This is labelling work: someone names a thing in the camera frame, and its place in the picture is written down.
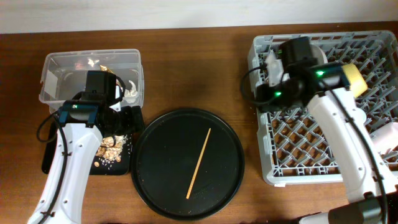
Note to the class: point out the grey dishwasher rack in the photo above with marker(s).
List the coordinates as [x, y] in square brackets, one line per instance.
[292, 147]

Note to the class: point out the white tissue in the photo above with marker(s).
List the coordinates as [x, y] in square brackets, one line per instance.
[131, 95]

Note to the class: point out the grey round plate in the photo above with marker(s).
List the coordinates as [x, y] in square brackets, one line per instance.
[319, 54]

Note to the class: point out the wooden chopstick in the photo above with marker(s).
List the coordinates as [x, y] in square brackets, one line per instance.
[198, 165]

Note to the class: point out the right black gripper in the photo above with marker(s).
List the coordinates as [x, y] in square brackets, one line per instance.
[266, 93]

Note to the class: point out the pink cup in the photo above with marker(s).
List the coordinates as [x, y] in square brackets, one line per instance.
[385, 138]

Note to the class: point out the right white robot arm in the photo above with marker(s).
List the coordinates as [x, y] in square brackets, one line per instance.
[328, 92]

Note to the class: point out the yellow bowl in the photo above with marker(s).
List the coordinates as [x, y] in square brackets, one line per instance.
[357, 83]

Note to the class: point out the black rectangular tray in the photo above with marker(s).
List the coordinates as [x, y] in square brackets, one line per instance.
[116, 169]

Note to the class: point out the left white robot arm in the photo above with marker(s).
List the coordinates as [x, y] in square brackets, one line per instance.
[82, 125]

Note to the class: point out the food scraps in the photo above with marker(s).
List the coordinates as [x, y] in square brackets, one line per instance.
[110, 151]

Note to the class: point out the clear plastic waste bin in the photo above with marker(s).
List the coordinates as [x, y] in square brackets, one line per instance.
[64, 73]

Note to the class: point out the round black serving tray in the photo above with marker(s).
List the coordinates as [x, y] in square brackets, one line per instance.
[164, 159]

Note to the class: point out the gold snack wrapper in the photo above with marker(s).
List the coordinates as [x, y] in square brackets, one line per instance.
[106, 69]

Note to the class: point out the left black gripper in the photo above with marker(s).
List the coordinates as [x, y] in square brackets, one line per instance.
[134, 121]

